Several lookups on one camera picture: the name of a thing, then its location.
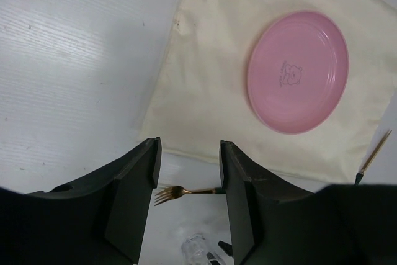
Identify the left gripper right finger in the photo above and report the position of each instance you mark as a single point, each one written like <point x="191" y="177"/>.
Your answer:
<point x="275" y="222"/>

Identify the gold fork green handle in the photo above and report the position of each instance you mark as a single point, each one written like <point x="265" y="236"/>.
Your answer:
<point x="176" y="192"/>

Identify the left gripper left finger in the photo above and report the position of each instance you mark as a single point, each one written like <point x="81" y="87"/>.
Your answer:
<point x="99" y="218"/>

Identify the gold knife green handle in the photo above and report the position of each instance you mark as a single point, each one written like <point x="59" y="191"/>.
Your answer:
<point x="360" y="175"/>

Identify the cream cloth placemat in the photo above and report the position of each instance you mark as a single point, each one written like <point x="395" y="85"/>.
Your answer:
<point x="200" y="97"/>

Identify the pink plate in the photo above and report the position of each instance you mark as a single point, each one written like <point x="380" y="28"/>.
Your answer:
<point x="297" y="72"/>

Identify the clear plastic cup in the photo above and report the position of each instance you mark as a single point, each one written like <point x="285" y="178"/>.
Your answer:
<point x="203" y="249"/>

